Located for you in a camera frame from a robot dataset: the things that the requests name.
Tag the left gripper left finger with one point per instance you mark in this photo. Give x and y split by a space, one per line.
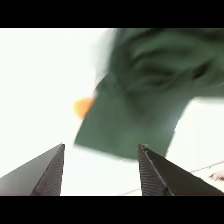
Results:
41 175

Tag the green T-shirt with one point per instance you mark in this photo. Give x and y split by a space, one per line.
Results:
146 93

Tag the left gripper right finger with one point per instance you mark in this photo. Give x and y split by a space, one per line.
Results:
163 178

